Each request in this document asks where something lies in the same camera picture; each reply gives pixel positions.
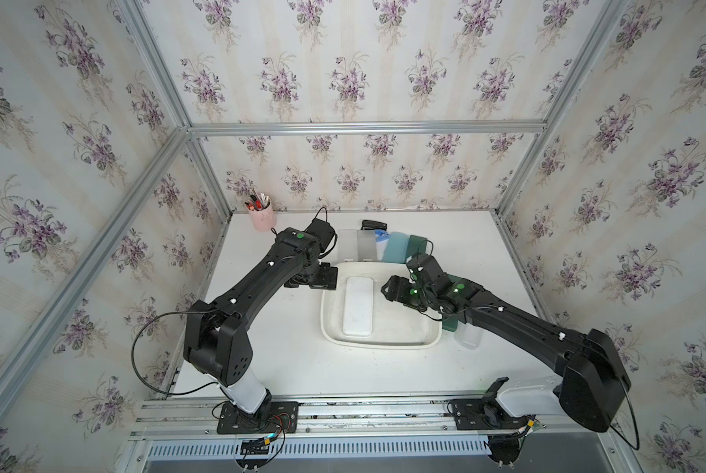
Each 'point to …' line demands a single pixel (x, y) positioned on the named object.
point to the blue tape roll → (381, 236)
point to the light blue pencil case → (395, 249)
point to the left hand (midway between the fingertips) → (320, 286)
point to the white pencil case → (358, 308)
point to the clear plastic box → (357, 245)
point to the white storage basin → (394, 325)
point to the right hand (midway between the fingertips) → (390, 293)
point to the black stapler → (373, 225)
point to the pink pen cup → (262, 216)
